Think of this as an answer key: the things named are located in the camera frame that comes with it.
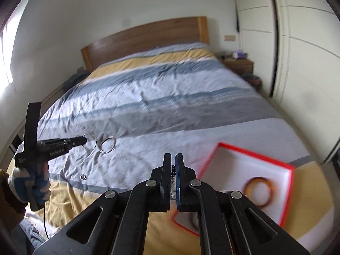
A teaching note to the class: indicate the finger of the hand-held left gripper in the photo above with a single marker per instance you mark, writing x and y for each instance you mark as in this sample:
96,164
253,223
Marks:
77,141

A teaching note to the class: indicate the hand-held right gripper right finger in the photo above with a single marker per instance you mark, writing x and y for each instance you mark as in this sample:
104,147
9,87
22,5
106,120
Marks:
178,186

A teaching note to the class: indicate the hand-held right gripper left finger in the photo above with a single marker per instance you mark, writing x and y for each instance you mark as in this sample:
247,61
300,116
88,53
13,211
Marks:
166,180

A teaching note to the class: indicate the red jewelry box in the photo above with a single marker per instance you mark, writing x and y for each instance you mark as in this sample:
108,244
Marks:
233,162

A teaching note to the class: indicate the amber bangle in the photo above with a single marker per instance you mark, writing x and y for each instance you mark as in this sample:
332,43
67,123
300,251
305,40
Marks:
259,179

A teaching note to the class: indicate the person's left forearm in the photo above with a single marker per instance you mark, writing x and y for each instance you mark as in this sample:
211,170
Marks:
8,204

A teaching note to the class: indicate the person's left hand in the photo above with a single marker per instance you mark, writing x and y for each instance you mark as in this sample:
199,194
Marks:
43,183

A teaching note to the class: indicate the large silver bangle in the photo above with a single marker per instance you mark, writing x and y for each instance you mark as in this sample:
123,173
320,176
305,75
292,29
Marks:
102,151

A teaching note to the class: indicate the blue cloth pile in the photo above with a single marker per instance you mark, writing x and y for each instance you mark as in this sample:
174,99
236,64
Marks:
77,76

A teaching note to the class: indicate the window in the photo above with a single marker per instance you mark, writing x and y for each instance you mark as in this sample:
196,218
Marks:
5,58

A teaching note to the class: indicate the bed with striped duvet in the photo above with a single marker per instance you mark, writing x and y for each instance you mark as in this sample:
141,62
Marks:
159,85

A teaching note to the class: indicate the person's jeans leg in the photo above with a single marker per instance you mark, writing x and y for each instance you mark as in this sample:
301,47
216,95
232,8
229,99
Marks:
29,233

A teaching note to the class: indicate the wooden headboard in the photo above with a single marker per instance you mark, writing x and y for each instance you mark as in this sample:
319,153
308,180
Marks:
146,34

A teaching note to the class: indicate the dark round basket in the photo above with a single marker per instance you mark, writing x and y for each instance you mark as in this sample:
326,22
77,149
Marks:
252,80

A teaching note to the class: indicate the wooden nightstand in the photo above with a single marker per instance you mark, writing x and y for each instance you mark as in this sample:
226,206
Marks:
239,66

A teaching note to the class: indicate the small white device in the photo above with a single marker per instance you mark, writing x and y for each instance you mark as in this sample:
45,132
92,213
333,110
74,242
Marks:
234,56

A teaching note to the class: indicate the small purple object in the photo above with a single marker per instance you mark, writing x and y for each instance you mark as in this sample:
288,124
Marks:
242,54

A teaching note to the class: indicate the white wardrobe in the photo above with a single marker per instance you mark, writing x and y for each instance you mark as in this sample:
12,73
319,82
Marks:
305,58

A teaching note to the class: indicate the beige light switch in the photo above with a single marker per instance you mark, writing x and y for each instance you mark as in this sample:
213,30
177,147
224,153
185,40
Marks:
230,37

